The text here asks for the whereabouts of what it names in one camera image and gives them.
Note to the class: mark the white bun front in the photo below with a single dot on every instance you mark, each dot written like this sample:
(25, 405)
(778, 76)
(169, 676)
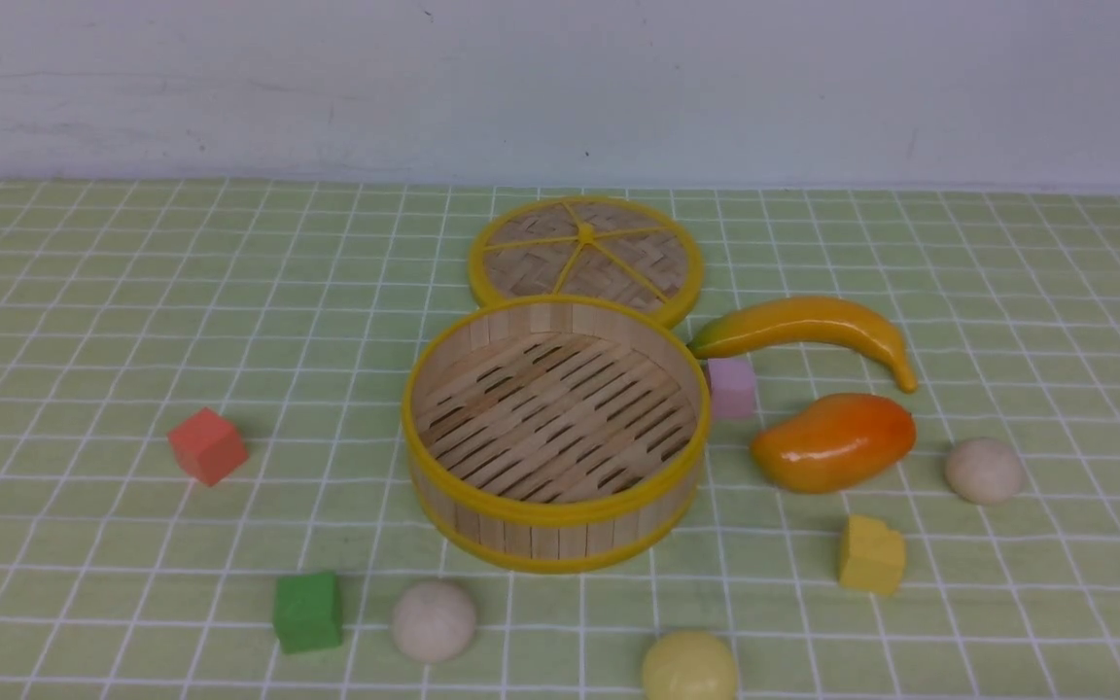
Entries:
(434, 621)

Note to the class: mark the white bun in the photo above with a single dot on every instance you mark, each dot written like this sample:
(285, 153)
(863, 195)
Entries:
(984, 471)
(434, 621)

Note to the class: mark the pale yellow bun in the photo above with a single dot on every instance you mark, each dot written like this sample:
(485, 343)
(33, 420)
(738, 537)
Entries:
(689, 664)

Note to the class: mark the bamboo steamer tray yellow rim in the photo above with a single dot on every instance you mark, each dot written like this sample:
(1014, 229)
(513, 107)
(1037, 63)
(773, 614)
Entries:
(557, 434)

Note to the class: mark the woven bamboo steamer lid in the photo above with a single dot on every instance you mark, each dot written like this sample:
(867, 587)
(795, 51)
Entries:
(589, 246)

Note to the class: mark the pink foam cube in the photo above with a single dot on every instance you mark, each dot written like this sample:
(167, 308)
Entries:
(733, 388)

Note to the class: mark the yellow plastic banana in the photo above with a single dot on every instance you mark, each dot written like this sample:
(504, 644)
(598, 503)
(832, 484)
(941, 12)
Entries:
(814, 319)

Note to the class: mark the orange plastic mango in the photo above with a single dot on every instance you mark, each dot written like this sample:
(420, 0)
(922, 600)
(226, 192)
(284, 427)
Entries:
(835, 443)

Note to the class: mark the red foam cube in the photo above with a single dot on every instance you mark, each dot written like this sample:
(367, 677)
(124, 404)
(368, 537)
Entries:
(207, 446)

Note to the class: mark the green foam cube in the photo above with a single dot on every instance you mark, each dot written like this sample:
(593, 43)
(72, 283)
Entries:
(308, 612)

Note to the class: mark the yellow foam block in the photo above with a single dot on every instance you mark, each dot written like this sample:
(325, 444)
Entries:
(872, 556)

